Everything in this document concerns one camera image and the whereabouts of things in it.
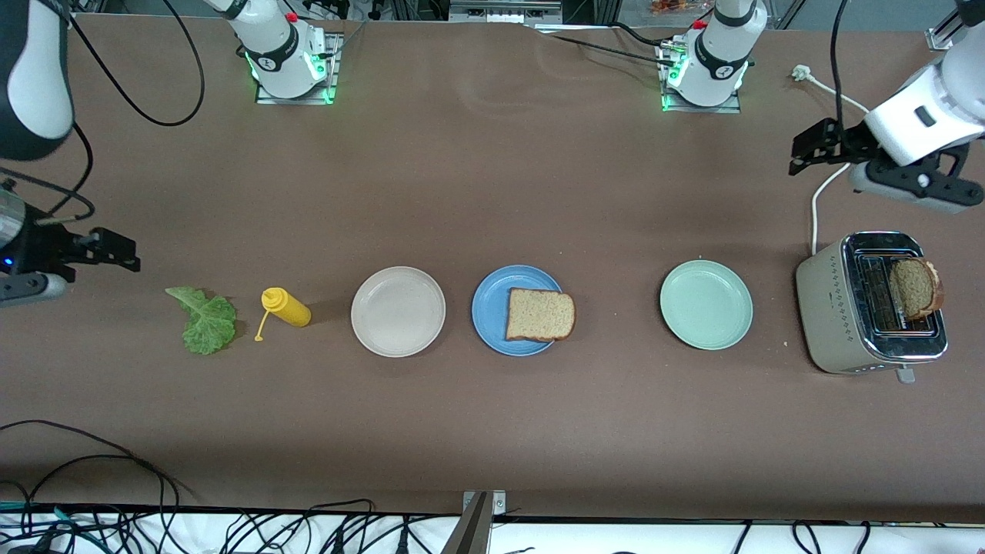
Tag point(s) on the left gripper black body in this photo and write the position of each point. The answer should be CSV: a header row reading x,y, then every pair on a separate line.
x,y
851,143

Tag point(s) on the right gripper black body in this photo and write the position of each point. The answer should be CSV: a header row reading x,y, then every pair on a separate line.
x,y
48,245

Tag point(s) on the green lettuce leaf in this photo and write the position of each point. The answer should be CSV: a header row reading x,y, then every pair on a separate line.
x,y
206,323

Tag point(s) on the brown bread slice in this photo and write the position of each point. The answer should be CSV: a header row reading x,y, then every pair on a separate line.
x,y
540,315
916,288

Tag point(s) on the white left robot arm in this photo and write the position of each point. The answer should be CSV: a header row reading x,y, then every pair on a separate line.
x,y
923,115

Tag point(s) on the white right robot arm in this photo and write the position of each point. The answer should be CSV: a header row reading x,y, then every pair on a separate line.
x,y
273,54

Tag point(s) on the mint green plate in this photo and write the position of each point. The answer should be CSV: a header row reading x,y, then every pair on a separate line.
x,y
706,305

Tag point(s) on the beige plate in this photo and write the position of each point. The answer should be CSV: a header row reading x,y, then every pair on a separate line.
x,y
398,312

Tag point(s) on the blue plate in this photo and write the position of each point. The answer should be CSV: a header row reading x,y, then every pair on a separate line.
x,y
491,308

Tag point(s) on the beige and chrome toaster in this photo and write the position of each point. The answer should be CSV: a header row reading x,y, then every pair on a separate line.
x,y
831,315

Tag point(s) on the yellow mustard squeeze bottle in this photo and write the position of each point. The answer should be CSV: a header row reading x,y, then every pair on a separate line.
x,y
288,306

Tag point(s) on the orange snack bag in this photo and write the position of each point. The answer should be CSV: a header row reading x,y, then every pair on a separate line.
x,y
669,6

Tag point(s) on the aluminium profile bar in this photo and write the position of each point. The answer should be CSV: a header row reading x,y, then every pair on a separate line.
x,y
471,531

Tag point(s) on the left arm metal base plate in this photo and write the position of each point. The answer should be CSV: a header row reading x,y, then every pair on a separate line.
x,y
731,108

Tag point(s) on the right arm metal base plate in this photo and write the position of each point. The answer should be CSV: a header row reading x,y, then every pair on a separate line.
x,y
327,77

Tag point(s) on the small metal bracket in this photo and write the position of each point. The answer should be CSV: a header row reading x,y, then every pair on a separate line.
x,y
499,504

